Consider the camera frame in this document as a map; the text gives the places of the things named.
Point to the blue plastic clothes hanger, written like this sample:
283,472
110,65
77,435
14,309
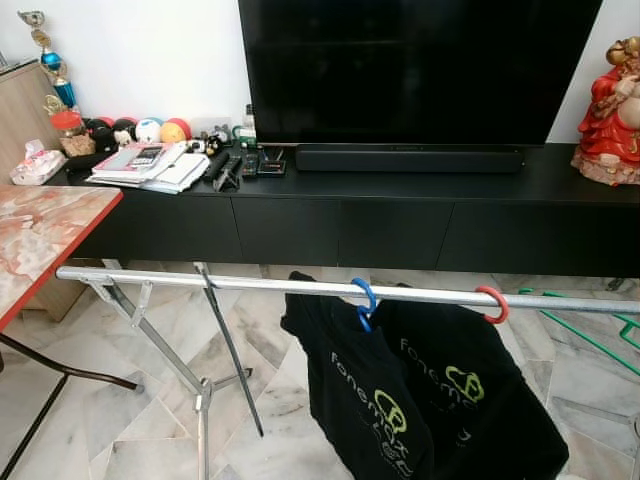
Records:
370,297

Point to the black printed T-shirt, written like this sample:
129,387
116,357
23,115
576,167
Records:
500,430
340,390

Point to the green plastic clothes hanger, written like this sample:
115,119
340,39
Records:
580,337

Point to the red plastic clothes hanger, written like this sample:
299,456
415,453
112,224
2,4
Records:
500,305

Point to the black clothes hanger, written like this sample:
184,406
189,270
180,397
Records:
228,345

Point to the red laughing Buddha statue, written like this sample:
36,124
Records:
610,120

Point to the black low TV console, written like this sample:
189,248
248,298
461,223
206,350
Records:
400,230

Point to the black soundbar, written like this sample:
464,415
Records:
410,160

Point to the black flat television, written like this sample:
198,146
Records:
420,70

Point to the small black box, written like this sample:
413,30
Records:
272,163

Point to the green bottle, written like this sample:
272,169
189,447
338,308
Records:
246,132

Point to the black remote control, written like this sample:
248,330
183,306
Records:
226,170

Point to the orange ball toy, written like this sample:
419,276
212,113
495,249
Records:
175,131

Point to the stack of papers and booklets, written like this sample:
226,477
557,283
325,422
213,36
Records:
160,172

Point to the silver metal clothes rack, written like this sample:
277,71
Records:
150,277

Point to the grey pocket calculator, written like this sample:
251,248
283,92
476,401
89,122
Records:
146,156

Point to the white ball toy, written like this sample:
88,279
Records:
148,130

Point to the red-lidded jar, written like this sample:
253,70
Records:
72,135

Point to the gold and blue trophy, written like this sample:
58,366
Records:
62,90

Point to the marble-pattern folding table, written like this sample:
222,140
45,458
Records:
40,230

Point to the pink tissue pack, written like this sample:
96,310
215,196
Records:
38,168

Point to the light wooden cabinet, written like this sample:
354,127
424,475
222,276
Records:
25,120

